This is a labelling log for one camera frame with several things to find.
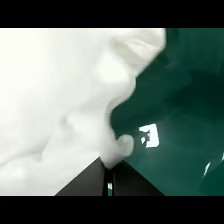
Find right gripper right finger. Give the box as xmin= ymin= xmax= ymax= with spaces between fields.
xmin=111 ymin=160 xmax=165 ymax=197

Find white T-shirt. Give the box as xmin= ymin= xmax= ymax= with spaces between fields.
xmin=0 ymin=28 xmax=167 ymax=197

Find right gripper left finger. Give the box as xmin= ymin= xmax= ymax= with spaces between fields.
xmin=54 ymin=156 xmax=110 ymax=197

